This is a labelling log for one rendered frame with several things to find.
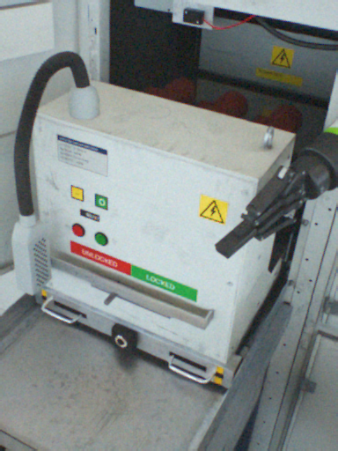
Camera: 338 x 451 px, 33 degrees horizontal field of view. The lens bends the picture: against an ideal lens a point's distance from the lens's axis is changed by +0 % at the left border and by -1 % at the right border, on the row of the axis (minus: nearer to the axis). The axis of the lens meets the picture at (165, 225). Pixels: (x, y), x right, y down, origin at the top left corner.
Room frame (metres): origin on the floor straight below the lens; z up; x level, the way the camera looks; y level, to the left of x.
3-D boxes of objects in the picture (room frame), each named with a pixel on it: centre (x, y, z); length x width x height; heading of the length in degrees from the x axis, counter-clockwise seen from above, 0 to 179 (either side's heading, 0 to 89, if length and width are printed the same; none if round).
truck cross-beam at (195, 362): (0.96, 0.06, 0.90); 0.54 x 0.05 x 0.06; 65
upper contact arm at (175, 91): (1.40, 0.02, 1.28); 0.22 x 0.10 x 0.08; 155
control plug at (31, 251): (0.97, 0.29, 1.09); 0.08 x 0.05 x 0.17; 155
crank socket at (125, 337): (0.93, 0.08, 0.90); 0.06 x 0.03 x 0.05; 65
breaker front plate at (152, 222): (0.95, 0.07, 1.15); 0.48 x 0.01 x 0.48; 65
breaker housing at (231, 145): (1.18, -0.04, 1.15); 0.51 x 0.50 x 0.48; 155
